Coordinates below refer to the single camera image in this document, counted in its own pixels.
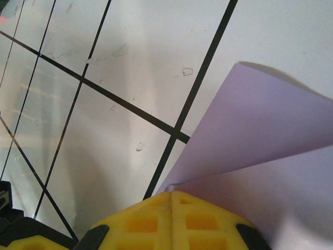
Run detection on lilac square paper sheet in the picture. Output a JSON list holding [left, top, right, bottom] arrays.
[[155, 62, 333, 250]]

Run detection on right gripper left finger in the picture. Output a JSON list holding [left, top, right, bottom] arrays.
[[74, 192, 173, 250]]

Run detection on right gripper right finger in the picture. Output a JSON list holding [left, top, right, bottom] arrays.
[[171, 191, 272, 250]]

